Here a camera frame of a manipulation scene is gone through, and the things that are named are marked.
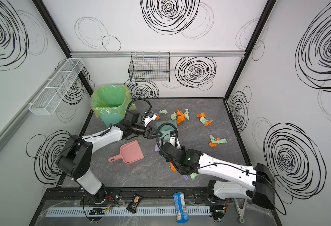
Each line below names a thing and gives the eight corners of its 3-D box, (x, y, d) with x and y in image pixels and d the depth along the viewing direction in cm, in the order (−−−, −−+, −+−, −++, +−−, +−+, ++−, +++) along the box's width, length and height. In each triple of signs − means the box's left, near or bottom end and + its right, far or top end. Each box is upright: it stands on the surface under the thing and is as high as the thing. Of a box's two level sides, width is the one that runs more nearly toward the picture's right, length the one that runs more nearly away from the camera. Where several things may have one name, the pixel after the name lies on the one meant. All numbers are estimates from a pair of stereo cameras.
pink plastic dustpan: (112, 172, 84) (110, 170, 81) (108, 153, 91) (106, 151, 89) (144, 158, 89) (143, 156, 87) (138, 141, 97) (137, 139, 94)
